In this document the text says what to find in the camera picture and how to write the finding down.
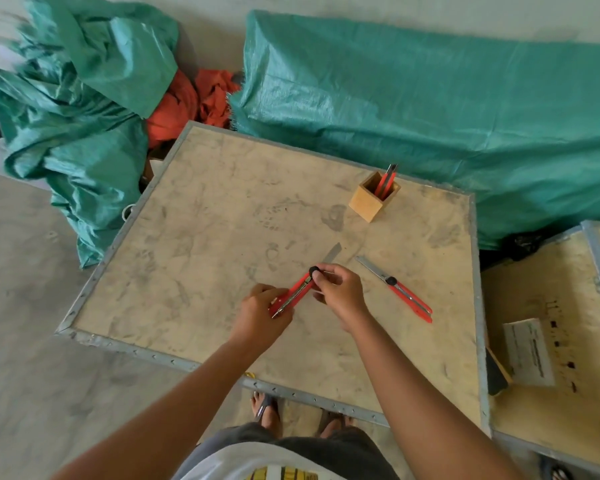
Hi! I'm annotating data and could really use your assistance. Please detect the person's right hand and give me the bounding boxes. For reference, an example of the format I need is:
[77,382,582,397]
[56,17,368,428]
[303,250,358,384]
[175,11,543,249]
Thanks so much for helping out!
[310,263,372,333]

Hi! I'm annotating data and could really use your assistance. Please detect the person's left hand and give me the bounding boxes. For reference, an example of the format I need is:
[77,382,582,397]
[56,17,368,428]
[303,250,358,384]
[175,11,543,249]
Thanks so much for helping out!
[229,284,294,353]

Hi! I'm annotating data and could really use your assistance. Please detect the red utility knife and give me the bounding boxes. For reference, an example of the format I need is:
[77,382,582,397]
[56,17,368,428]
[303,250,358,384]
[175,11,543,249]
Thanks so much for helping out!
[374,164,394,198]
[380,165,399,201]
[356,256,434,324]
[269,243,342,319]

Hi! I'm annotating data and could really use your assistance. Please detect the person's right forearm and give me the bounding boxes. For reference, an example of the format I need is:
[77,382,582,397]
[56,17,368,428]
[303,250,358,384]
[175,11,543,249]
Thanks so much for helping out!
[342,311,527,480]

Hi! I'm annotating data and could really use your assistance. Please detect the person's left forearm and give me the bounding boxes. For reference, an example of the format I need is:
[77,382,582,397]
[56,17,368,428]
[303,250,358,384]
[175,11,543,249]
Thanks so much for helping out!
[50,339,271,480]

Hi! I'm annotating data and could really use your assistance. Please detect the wooden crate with metal edges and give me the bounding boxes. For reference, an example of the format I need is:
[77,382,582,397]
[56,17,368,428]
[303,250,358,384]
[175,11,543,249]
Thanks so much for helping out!
[481,220,600,479]
[55,121,491,436]

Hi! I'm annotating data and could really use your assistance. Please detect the wooden pen holder box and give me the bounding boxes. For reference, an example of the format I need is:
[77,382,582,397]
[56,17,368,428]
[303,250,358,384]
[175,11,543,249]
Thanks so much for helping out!
[348,171,402,224]

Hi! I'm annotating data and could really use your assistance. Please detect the person's left sandal foot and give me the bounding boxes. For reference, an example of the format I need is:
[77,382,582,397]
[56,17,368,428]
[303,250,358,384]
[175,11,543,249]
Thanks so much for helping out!
[250,392,282,437]

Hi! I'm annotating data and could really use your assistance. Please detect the person's sandal foot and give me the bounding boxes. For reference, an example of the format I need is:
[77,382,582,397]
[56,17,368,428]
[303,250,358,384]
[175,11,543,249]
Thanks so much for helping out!
[250,392,282,437]
[319,413,357,439]

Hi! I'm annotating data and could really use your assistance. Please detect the person's right sandal foot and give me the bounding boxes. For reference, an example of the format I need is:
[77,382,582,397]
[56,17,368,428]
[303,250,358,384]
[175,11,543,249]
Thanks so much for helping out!
[319,413,357,439]

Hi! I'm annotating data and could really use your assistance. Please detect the dark grey shorts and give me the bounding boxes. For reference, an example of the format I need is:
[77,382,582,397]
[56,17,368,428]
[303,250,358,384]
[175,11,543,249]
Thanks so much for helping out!
[172,423,402,480]

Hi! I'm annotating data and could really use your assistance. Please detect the white shirt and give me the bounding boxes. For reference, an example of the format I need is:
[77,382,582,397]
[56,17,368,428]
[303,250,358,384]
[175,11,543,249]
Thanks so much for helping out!
[180,442,348,480]

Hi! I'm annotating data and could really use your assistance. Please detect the black bag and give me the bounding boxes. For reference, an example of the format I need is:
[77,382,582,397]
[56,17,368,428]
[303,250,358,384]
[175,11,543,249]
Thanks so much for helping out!
[480,229,548,269]

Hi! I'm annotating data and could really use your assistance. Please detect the large green tarp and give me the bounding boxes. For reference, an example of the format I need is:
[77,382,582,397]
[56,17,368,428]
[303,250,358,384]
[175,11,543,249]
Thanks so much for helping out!
[228,10,600,251]

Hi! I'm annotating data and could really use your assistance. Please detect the orange cloth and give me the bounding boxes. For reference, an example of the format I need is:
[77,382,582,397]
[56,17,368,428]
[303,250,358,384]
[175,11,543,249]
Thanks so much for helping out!
[145,69,242,150]

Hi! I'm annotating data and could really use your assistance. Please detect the white paper label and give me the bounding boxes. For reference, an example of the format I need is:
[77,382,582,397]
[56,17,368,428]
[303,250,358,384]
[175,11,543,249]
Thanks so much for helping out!
[503,318,557,388]

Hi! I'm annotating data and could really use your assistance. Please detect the crumpled green tarp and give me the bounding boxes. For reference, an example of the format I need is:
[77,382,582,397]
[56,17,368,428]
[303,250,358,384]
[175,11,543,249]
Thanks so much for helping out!
[0,0,181,270]

